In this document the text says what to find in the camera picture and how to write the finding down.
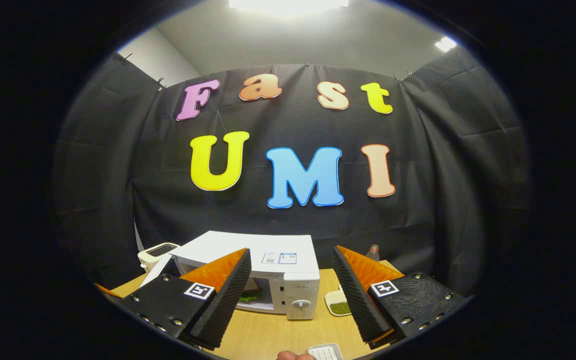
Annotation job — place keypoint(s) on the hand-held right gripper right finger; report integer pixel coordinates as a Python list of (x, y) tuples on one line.
[(355, 300)]

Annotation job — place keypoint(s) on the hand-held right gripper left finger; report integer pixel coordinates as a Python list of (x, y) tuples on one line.
[(228, 300)]

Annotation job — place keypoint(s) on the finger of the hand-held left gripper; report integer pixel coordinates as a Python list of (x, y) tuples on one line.
[(110, 291)]

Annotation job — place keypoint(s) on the lettuce sandwich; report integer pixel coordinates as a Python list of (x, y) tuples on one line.
[(254, 298)]

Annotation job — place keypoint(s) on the white microwave oven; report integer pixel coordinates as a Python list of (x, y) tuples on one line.
[(248, 247)]

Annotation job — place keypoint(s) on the white divided condiment dish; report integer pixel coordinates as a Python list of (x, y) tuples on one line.
[(338, 305)]

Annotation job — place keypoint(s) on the clear plastic water bottle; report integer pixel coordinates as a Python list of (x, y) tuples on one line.
[(373, 254)]

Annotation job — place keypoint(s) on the white toaster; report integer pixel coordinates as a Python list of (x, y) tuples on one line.
[(155, 252)]

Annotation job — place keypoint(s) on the white sandwich holder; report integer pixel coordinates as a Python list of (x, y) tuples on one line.
[(325, 352)]

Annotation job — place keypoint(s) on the small ceiling light panel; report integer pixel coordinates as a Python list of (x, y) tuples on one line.
[(445, 44)]

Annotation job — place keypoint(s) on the long ceiling light panel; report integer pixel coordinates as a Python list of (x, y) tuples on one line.
[(288, 4)]

